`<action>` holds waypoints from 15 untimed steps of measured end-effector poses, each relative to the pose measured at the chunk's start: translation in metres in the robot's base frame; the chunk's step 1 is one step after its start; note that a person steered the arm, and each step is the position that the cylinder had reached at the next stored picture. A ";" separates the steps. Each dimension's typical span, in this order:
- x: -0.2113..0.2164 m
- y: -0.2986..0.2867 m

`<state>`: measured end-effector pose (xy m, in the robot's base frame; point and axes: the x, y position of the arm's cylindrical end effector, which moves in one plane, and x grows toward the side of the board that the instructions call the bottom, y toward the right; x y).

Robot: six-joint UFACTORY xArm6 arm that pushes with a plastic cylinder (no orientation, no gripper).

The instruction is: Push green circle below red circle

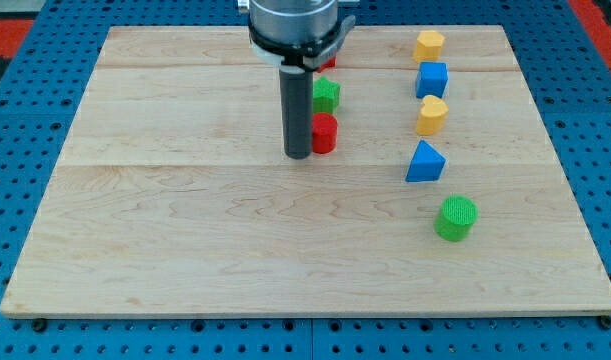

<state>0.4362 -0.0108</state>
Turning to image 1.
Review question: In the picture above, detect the yellow hexagon block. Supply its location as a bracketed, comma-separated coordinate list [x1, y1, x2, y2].
[412, 30, 445, 63]

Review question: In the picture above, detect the green star block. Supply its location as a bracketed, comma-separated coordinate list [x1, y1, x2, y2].
[313, 76, 341, 114]

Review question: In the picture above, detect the yellow heart block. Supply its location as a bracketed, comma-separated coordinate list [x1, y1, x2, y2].
[415, 95, 449, 136]

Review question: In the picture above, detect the green cylinder block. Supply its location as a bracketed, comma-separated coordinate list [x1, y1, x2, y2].
[433, 195, 478, 242]

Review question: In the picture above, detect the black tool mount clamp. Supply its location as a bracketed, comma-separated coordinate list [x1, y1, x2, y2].
[248, 15, 356, 70]

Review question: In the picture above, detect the red cylinder block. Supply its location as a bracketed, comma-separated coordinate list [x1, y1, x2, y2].
[312, 112, 338, 154]

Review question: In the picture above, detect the red block behind rod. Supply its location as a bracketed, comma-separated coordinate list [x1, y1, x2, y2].
[317, 57, 336, 73]

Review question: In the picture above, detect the wooden board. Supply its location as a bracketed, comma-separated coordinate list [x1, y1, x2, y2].
[0, 25, 611, 319]

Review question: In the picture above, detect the blue cube block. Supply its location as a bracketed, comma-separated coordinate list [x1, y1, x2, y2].
[415, 62, 449, 98]

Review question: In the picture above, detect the blue triangle block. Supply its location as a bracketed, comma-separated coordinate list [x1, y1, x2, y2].
[405, 140, 447, 182]

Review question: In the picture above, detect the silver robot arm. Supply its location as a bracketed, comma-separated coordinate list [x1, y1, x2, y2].
[247, 0, 356, 160]

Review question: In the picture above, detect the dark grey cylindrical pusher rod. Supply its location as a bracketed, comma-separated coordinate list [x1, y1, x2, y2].
[279, 70, 313, 160]

